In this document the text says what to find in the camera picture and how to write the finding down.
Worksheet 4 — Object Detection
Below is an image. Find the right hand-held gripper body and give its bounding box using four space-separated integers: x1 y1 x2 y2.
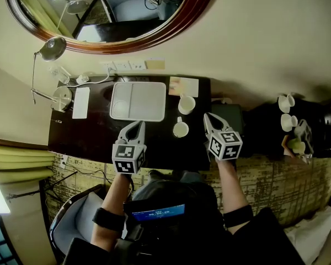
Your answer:
208 131 243 161

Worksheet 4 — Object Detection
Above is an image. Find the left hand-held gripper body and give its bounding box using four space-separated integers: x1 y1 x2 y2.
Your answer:
112 142 147 175

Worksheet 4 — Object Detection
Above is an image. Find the white rectangular tray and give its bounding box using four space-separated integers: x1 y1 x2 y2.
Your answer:
109 81 167 122

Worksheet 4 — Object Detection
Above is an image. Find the person's left forearm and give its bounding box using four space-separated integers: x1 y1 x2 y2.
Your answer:
90 172 133 252

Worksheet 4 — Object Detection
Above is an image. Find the person's right forearm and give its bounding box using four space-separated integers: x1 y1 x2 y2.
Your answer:
215 158 250 234

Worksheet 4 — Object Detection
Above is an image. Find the white cup with saucer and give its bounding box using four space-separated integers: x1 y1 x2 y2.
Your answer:
277 93 296 114
280 113 298 133

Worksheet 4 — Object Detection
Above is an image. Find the dark wooden desk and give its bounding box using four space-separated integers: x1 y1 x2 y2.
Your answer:
47 76 212 171

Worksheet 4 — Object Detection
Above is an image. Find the group of white cups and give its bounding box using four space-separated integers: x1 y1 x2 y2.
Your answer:
242 98 331 160

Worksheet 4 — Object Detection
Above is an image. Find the white printed card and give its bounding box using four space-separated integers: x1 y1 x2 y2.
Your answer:
168 76 199 98

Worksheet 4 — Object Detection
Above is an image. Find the white notepad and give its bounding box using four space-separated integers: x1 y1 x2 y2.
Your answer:
72 87 90 120

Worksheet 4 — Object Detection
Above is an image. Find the small wooden tray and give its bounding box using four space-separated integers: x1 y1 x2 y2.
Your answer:
281 134 296 158

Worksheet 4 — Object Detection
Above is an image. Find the chest device with blue screen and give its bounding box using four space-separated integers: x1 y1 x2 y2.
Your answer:
123 203 186 222

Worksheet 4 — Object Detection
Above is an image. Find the silver desk lamp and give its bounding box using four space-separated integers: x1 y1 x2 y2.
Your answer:
30 36 74 113

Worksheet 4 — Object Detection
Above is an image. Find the grey armchair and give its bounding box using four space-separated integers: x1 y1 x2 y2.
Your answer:
49 183 111 262

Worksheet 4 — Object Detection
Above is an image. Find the oval wooden framed mirror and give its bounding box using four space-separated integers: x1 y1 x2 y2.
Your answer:
4 0 217 55

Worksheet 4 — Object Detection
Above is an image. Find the clear water bottle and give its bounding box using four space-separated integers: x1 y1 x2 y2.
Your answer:
49 66 71 85

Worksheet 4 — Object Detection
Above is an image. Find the black tripod stand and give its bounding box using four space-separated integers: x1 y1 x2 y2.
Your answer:
6 169 78 203

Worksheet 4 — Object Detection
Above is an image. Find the person's black clothing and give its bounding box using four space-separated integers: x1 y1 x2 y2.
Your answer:
62 169 307 265

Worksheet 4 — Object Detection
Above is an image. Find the green curtain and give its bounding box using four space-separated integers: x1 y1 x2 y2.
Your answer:
0 144 57 181

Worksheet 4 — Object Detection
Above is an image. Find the white bed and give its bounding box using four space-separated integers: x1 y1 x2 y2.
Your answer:
284 205 331 265

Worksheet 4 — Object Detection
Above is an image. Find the lattice window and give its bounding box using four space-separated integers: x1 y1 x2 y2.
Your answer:
0 215 22 265

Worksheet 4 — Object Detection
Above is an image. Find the white charger cable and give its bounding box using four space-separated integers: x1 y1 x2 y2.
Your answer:
68 67 118 87

